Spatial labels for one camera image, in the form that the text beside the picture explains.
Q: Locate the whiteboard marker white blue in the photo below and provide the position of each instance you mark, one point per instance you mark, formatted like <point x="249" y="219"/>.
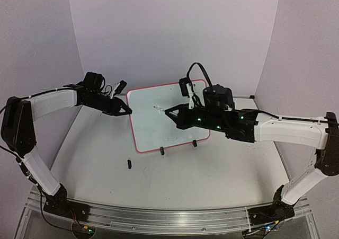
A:
<point x="164" y="110"/>

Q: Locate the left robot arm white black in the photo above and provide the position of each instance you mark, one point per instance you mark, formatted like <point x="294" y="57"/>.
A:
<point x="18" y="132"/>

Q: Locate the wire whiteboard stand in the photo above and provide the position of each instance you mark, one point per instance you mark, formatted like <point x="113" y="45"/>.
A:
<point x="162" y="149"/>

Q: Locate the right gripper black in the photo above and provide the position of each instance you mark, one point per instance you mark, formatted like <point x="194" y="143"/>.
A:
<point x="181" y="116"/>

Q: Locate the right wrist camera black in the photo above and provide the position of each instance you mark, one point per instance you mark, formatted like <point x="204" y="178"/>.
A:
<point x="185" y="86"/>

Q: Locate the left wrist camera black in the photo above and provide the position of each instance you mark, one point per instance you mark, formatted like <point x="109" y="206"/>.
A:
<point x="114" y="90"/>

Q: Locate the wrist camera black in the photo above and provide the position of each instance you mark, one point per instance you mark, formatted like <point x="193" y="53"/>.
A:
<point x="114" y="90"/>
<point x="185" y="86"/>

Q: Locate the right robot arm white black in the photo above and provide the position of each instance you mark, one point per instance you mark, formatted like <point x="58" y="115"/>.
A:
<point x="320" y="133"/>

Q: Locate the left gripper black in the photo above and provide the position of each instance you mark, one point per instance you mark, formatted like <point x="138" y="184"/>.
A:
<point x="115" y="106"/>

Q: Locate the aluminium front rail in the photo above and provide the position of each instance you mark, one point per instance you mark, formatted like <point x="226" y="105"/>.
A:
<point x="298" y="222"/>

